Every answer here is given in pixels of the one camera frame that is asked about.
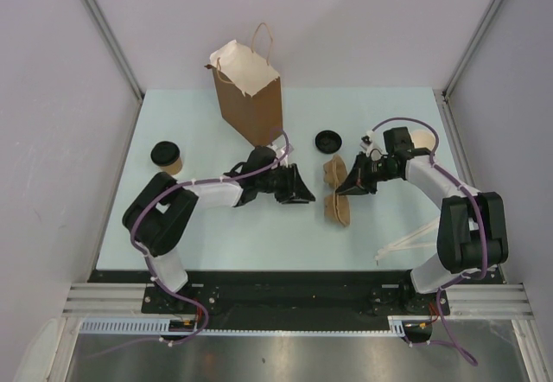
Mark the white wrapped straw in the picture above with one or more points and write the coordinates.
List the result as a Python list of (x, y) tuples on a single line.
[(411, 238), (388, 249)]

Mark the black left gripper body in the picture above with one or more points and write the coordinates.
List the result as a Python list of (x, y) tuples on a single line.
[(282, 183)]

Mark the brown cardboard cup carrier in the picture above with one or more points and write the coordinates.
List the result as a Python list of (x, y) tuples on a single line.
[(335, 172), (337, 209)]

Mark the brown paper bag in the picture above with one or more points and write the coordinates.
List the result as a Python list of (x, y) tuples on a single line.
[(249, 91)]

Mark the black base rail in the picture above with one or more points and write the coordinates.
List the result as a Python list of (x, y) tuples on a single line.
[(296, 300)]

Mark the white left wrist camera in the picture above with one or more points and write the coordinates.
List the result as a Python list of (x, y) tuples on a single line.
[(283, 148)]

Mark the white slotted cable duct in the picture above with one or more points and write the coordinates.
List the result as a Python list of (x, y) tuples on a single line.
[(179, 328)]

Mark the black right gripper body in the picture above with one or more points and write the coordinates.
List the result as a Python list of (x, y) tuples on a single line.
[(373, 171)]

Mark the brown paper cup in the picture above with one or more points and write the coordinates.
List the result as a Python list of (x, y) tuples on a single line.
[(423, 139), (172, 166)]

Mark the black plastic cup lid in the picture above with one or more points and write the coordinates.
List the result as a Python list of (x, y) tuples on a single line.
[(328, 142)]

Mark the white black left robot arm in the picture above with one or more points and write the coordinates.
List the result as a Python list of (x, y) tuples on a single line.
[(157, 218)]

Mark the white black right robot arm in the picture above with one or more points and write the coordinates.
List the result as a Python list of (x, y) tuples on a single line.
[(471, 234)]

